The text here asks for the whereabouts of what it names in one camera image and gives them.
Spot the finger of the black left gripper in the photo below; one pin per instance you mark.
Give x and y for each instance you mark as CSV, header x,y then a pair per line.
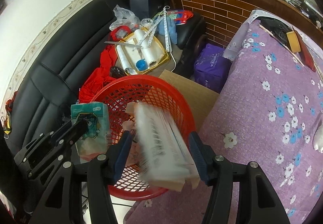
x,y
73,134

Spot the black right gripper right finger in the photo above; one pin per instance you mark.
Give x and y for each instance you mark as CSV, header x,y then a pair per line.
x,y
258,201

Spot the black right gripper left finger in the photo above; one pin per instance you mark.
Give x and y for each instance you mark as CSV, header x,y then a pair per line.
x,y
61,201

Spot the green tissue packet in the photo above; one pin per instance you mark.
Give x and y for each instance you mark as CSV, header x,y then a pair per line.
x,y
97,139

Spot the long white medicine box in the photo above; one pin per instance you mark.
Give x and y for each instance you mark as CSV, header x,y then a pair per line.
x,y
165,161

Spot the black leather sofa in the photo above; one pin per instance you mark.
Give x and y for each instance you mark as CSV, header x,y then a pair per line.
x,y
52,83

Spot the red cloth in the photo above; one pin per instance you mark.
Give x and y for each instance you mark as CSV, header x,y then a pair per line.
x,y
100,77

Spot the red plastic basket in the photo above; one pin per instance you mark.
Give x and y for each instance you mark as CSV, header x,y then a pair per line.
x,y
153,91

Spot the purple floral tablecloth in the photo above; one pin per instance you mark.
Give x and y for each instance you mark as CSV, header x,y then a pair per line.
x,y
268,112

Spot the yellow tray with rolls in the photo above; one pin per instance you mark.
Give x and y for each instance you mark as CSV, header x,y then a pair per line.
x,y
138,53

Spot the clear plastic bag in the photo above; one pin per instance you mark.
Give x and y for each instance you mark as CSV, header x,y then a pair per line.
x,y
126,21

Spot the cardboard box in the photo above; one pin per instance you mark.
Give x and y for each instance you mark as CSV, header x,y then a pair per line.
x,y
200,99

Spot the blue cloth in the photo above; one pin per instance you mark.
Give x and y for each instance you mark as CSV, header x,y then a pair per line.
x,y
171,26

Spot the black shopping bag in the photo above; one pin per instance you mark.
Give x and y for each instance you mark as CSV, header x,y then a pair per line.
x,y
149,1

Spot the purple bag on floor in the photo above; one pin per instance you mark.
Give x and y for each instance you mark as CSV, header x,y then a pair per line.
x,y
211,69

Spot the red packet on table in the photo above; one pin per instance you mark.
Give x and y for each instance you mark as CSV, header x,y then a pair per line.
x,y
306,57

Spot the wooden brick-pattern counter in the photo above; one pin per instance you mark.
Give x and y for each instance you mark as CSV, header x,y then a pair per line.
x,y
224,17

